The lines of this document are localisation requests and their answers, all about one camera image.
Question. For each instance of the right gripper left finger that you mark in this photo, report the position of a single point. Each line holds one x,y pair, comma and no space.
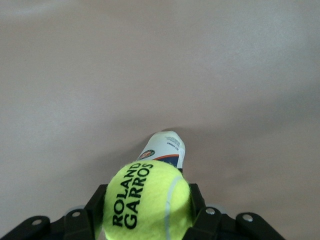
80,222

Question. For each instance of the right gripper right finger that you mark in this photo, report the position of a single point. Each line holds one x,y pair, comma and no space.
225,225

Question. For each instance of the Roland Garros print tennis ball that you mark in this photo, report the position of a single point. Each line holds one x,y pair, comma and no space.
147,200

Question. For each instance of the blue white tennis ball can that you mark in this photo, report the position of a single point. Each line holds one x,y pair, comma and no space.
165,147

